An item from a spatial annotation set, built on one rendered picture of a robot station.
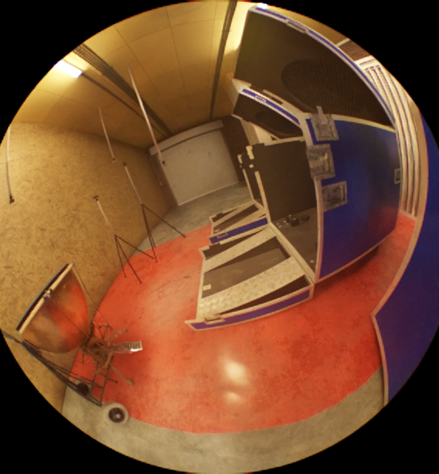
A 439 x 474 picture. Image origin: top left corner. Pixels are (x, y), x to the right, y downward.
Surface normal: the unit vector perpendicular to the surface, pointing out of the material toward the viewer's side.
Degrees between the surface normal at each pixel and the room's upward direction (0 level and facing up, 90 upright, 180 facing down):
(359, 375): 0
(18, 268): 90
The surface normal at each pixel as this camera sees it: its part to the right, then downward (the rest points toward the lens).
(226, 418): -0.34, -0.84
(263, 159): 0.02, 0.45
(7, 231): 0.94, -0.35
